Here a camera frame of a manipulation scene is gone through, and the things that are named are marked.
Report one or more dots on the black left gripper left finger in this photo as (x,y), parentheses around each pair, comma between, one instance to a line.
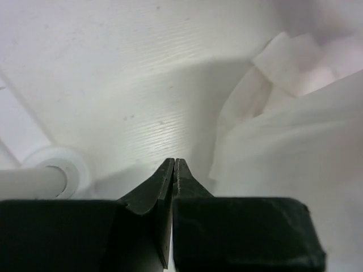
(128,234)

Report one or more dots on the white clothes rack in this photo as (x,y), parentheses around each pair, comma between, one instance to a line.
(47,171)

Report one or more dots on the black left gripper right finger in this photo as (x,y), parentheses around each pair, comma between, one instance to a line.
(240,233)

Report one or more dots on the white t shirt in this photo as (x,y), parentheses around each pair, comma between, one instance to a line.
(292,127)

